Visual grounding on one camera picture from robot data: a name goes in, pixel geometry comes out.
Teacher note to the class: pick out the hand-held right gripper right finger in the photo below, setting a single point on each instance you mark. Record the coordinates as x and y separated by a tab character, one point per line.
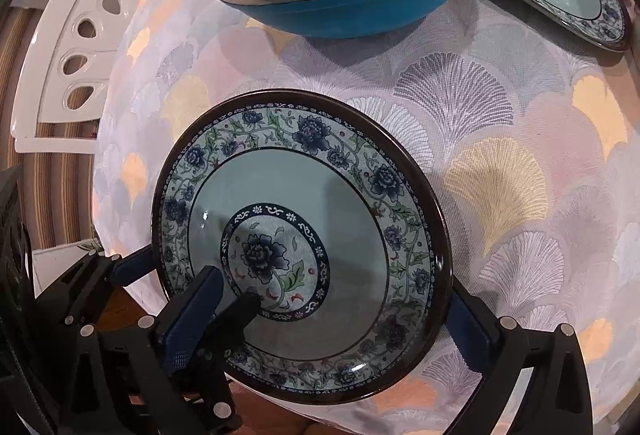
470	325

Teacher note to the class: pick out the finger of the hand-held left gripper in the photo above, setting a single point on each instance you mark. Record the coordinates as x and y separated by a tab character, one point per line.
235	315
135	265

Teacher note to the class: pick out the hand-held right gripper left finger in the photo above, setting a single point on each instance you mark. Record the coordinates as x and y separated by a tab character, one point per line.
195	315

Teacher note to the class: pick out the striped rug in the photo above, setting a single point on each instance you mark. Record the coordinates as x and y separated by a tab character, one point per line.
55	195

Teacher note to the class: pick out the person's pink clothing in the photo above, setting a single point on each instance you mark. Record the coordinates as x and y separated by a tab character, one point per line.
280	417

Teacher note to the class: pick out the white chair with oval cutouts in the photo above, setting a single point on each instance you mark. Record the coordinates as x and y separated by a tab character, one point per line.
50	65

